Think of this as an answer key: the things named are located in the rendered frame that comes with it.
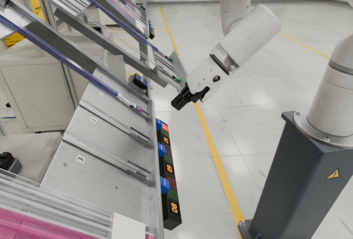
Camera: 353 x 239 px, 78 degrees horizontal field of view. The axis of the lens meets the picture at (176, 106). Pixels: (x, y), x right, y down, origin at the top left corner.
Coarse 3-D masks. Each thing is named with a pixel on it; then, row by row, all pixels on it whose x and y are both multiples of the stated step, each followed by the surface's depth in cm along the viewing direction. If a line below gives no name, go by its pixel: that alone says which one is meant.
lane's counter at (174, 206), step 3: (171, 201) 48; (171, 204) 47; (174, 204) 48; (177, 204) 49; (171, 207) 46; (174, 207) 47; (177, 207) 48; (171, 210) 46; (174, 210) 47; (177, 210) 47; (174, 213) 46; (177, 213) 47
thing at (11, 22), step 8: (0, 16) 45; (8, 24) 46; (16, 24) 47; (24, 32) 47; (32, 40) 48; (40, 40) 49; (48, 48) 50; (56, 56) 51; (64, 56) 52; (72, 64) 52; (80, 72) 54; (88, 72) 55; (96, 80) 55; (104, 88) 57
